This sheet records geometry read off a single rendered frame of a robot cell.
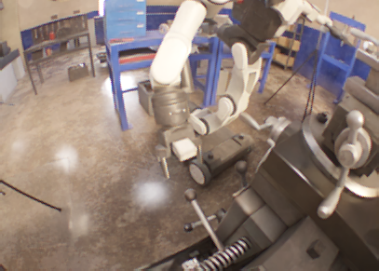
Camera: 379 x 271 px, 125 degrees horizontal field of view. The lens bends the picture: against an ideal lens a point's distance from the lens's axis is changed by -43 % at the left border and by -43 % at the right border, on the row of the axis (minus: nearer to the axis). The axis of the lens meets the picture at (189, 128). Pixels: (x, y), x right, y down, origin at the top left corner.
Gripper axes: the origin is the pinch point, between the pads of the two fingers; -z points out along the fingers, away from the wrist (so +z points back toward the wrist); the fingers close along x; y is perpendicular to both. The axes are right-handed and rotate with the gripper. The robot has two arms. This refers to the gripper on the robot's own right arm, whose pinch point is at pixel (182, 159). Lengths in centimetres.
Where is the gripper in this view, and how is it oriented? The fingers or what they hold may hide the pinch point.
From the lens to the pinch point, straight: 46.7
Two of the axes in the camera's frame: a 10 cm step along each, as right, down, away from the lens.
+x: 8.6, -2.8, 4.3
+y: -4.7, -1.1, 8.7
